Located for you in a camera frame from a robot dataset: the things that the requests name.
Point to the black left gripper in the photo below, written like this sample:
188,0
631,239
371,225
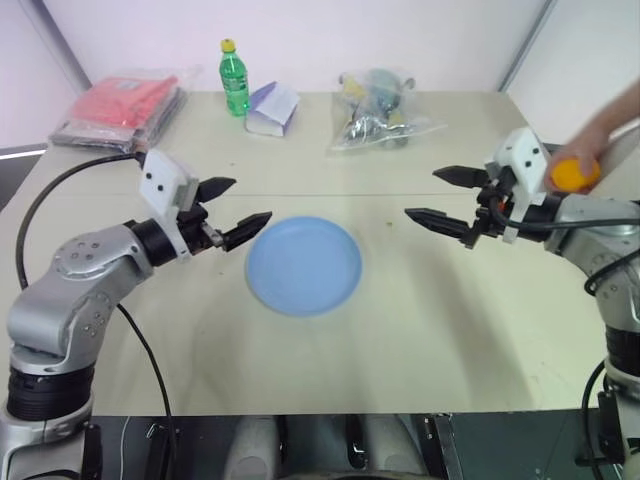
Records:
196,232

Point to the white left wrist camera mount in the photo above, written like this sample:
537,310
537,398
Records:
160,180

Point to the person's bare forearm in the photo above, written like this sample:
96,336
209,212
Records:
625,102

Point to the orange fruit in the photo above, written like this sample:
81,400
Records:
572,176

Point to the metal table bracket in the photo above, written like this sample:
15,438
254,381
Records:
447,445

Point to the grey metal frame post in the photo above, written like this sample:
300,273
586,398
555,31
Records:
525,45
65,55

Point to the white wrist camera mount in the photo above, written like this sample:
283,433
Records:
525,155
160,180

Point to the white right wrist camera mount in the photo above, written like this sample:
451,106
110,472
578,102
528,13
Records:
525,155

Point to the blue round plate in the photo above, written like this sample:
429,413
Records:
305,265

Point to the red cloth in plastic bag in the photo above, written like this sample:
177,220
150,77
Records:
115,102

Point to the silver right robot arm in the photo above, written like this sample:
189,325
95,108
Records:
600,247

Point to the clear plastic bag of items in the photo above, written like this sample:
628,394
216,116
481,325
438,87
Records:
375,115

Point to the person's bare hand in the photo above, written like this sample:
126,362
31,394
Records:
582,145

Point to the green plastic bottle yellow cap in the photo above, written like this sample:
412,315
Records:
234,80

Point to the white and purple carton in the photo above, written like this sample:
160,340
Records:
272,107

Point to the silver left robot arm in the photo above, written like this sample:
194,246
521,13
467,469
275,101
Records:
45,305

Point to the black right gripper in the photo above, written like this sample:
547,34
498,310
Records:
495,220

